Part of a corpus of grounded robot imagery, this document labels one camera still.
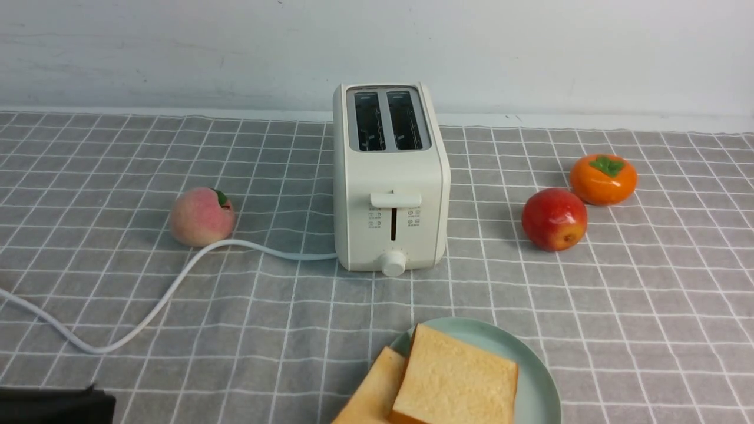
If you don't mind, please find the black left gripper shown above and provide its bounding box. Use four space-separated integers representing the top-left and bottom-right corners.
1 385 117 423

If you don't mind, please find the toast slice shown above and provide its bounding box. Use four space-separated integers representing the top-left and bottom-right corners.
332 346 406 423
387 324 519 423

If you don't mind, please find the white two-slot toaster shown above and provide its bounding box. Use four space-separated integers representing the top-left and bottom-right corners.
332 82 451 277

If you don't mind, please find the grey checked tablecloth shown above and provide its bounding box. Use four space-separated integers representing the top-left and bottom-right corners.
1 112 753 423

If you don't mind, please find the pink peach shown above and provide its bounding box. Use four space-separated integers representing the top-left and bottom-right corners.
168 186 236 248

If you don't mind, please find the light green plate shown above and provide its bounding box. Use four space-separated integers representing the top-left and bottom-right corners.
393 317 562 423

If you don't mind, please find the red apple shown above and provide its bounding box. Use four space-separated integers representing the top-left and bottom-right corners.
521 187 588 252

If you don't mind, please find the orange persimmon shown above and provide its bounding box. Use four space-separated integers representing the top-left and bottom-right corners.
569 155 639 206

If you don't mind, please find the white toaster power cable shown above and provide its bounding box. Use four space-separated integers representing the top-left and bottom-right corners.
0 238 339 355

